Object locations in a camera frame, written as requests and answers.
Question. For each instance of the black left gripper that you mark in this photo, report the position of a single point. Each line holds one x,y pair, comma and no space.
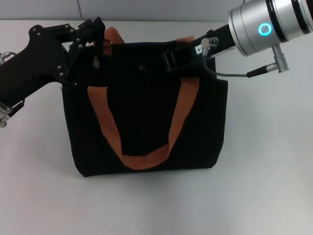
34,63

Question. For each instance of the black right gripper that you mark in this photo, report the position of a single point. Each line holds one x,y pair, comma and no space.
223,36

